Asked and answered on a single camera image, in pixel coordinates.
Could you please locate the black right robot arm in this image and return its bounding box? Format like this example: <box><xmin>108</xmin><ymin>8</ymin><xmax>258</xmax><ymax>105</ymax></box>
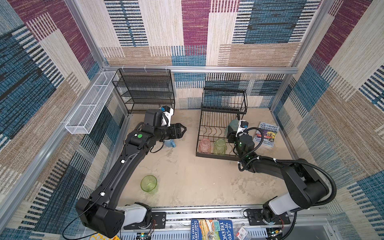
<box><xmin>227</xmin><ymin>131</ymin><xmax>337</xmax><ymax>225</ymax></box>

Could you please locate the small clear packet with label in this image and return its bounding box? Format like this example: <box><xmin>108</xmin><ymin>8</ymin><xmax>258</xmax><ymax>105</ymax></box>
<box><xmin>235</xmin><ymin>226</ymin><xmax>250</xmax><ymax>240</ymax></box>

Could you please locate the white wire wall basket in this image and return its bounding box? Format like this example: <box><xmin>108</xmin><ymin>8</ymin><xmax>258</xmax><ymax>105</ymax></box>
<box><xmin>65</xmin><ymin>72</ymin><xmax>116</xmax><ymax>135</ymax></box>

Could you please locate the blue white ceramic mug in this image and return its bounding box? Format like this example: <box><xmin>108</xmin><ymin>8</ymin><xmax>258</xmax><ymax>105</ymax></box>
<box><xmin>164</xmin><ymin>139</ymin><xmax>176</xmax><ymax>148</ymax></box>

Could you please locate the treehouse book at front edge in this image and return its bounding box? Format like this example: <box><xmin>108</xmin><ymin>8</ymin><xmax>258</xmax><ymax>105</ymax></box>
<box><xmin>191</xmin><ymin>219</ymin><xmax>236</xmax><ymax>240</ymax></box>

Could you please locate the black wire dish rack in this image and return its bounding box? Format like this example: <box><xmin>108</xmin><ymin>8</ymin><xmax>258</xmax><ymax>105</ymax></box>
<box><xmin>196</xmin><ymin>87</ymin><xmax>248</xmax><ymax>161</ymax></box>

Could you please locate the black mesh shelf unit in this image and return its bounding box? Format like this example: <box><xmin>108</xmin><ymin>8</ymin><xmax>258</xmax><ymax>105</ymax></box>
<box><xmin>112</xmin><ymin>69</ymin><xmax>176</xmax><ymax>114</ymax></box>

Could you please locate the teal translucent plastic cup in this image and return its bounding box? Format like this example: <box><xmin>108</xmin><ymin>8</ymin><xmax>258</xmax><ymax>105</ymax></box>
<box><xmin>225</xmin><ymin>119</ymin><xmax>239</xmax><ymax>138</ymax></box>

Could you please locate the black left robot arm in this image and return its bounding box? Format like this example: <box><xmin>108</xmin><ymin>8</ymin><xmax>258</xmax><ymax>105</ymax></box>
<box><xmin>76</xmin><ymin>106</ymin><xmax>187</xmax><ymax>238</ymax></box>

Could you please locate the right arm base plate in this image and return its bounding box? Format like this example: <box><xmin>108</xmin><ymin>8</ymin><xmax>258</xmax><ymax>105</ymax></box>
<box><xmin>243</xmin><ymin>208</ymin><xmax>291</xmax><ymax>226</ymax></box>

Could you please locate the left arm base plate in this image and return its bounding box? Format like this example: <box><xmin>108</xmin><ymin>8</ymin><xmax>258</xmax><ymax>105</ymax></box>
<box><xmin>148</xmin><ymin>212</ymin><xmax>167</xmax><ymax>230</ymax></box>

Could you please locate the pink translucent plastic cup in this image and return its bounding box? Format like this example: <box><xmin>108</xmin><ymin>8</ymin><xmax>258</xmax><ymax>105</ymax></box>
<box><xmin>198</xmin><ymin>139</ymin><xmax>212</xmax><ymax>154</ymax></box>

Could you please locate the yellow perforated tray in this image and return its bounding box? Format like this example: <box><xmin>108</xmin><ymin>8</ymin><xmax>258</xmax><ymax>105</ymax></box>
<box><xmin>89</xmin><ymin>234</ymin><xmax>121</xmax><ymax>240</ymax></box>

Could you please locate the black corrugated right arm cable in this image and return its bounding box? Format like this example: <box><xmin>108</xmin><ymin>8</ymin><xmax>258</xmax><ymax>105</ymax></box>
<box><xmin>236</xmin><ymin>127</ymin><xmax>337</xmax><ymax>240</ymax></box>

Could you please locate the treehouse paperback book on table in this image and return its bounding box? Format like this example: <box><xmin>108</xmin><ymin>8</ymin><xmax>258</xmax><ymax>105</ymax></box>
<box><xmin>259</xmin><ymin>122</ymin><xmax>280</xmax><ymax>149</ymax></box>

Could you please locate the green plastic cup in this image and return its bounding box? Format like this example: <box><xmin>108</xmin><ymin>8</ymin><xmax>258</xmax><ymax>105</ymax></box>
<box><xmin>213</xmin><ymin>139</ymin><xmax>227</xmax><ymax>155</ymax></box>
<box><xmin>141</xmin><ymin>175</ymin><xmax>158</xmax><ymax>192</ymax></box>

